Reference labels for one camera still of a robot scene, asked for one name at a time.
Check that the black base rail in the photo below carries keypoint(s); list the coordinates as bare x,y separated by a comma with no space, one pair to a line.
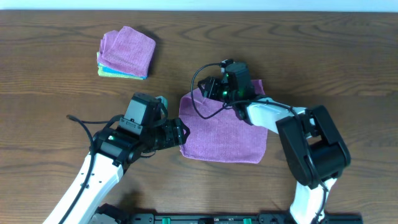
108,214

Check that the folded yellow-green cloth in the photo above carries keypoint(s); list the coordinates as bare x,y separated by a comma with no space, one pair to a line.
123,70

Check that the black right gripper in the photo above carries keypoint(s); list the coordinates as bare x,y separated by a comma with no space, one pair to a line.
211,86

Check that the folded blue cloth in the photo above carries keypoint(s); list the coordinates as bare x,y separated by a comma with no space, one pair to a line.
104,71

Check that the purple microfiber cloth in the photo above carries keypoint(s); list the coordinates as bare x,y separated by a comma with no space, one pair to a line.
222,138

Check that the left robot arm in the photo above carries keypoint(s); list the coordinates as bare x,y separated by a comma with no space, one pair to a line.
111,152

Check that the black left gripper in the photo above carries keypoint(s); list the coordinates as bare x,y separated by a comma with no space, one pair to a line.
179,132

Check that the folded purple cloth on stack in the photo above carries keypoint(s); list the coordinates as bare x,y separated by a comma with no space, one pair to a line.
127,45

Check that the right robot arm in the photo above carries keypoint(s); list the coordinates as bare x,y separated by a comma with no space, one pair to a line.
314,149

